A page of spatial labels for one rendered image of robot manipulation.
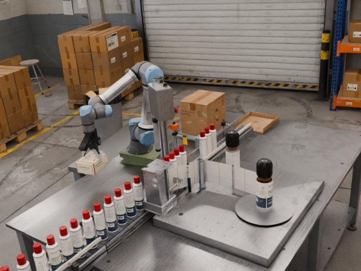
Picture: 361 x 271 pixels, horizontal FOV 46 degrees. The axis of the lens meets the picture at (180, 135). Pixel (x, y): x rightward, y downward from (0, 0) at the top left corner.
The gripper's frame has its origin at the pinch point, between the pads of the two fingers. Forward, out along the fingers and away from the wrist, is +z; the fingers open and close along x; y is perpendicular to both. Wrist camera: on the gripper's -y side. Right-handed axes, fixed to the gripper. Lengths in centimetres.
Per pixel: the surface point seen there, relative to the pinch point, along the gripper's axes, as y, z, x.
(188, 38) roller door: 459, 14, 135
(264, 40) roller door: 459, 14, 8
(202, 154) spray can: 42, 7, -58
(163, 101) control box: 10, -40, -50
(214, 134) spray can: 55, -2, -62
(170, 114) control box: 12, -32, -52
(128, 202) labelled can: -32, 3, -46
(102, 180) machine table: 6.3, 17.3, -0.8
